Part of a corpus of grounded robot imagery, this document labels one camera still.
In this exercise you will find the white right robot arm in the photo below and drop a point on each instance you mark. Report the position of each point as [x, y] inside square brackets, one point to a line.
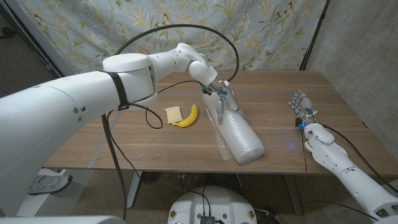
[348, 171]

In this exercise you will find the black backdrop stand pole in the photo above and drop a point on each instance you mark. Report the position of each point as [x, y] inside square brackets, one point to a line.
[314, 34]

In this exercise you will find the pale yellow sponge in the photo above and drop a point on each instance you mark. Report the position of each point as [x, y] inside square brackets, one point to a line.
[174, 114]

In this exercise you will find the grey sneaker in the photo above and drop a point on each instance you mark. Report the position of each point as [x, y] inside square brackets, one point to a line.
[49, 184]

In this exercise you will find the floral printed backdrop cloth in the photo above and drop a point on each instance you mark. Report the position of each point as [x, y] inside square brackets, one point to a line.
[264, 31]

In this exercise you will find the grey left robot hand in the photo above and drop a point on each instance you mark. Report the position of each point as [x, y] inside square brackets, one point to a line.
[227, 93]

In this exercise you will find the grey table leg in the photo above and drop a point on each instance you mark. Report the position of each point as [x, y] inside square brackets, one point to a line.
[293, 193]

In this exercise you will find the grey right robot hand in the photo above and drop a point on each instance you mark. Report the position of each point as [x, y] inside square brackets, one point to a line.
[304, 107]

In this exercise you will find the yellow toy banana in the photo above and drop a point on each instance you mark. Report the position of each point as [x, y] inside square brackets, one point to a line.
[191, 118]

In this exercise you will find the white table leg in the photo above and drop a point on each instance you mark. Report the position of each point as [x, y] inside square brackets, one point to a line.
[135, 189]

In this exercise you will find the clear bubble wrap roll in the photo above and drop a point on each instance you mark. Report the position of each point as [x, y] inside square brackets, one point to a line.
[242, 140]

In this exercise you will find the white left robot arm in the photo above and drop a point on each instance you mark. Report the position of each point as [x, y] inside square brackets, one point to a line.
[62, 112]

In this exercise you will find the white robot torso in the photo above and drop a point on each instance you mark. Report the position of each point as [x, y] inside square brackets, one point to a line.
[213, 202]

